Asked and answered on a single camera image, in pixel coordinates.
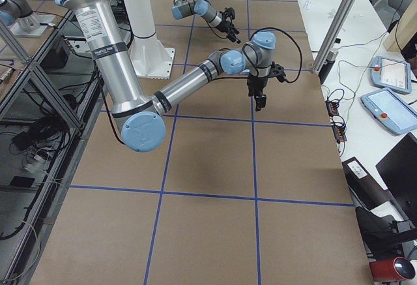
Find lower teach pendant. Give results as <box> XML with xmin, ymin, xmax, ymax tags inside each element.
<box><xmin>360</xmin><ymin>88</ymin><xmax>416</xmax><ymax>136</ymax></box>

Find orange black adapter box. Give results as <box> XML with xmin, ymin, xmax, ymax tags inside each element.
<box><xmin>325</xmin><ymin>100</ymin><xmax>339</xmax><ymax>117</ymax></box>

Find teach pendant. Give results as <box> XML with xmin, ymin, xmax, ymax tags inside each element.
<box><xmin>360</xmin><ymin>88</ymin><xmax>416</xmax><ymax>136</ymax></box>
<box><xmin>370</xmin><ymin>56</ymin><xmax>412</xmax><ymax>95</ymax></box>

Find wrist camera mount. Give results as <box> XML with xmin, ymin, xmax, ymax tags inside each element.
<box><xmin>223</xmin><ymin>7</ymin><xmax>235</xmax><ymax>21</ymax></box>
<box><xmin>269</xmin><ymin>63</ymin><xmax>287</xmax><ymax>83</ymax></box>

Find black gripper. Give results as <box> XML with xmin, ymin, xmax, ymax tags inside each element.
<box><xmin>246</xmin><ymin>74</ymin><xmax>268</xmax><ymax>112</ymax></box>
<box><xmin>216</xmin><ymin>18</ymin><xmax>241</xmax><ymax>44</ymax></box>

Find black monitor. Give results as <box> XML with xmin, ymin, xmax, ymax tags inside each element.
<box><xmin>376</xmin><ymin>133</ymin><xmax>416</xmax><ymax>226</ymax></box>

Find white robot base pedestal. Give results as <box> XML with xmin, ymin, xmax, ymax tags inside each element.
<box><xmin>123</xmin><ymin>0</ymin><xmax>175</xmax><ymax>80</ymax></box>

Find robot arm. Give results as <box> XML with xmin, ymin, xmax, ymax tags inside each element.
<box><xmin>55</xmin><ymin>0</ymin><xmax>276</xmax><ymax>152</ymax></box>
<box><xmin>171</xmin><ymin>0</ymin><xmax>241</xmax><ymax>44</ymax></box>

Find red cylinder bottle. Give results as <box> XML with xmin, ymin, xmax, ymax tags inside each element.
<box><xmin>369</xmin><ymin>257</ymin><xmax>416</xmax><ymax>282</ymax></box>

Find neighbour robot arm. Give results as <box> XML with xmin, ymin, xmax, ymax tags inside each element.
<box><xmin>1</xmin><ymin>0</ymin><xmax>55</xmax><ymax>37</ymax></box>

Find upper teach pendant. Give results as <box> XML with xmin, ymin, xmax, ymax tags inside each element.
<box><xmin>370</xmin><ymin>56</ymin><xmax>412</xmax><ymax>95</ymax></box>

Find aluminium frame post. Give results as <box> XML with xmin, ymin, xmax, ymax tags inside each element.
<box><xmin>310</xmin><ymin>0</ymin><xmax>356</xmax><ymax>74</ymax></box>

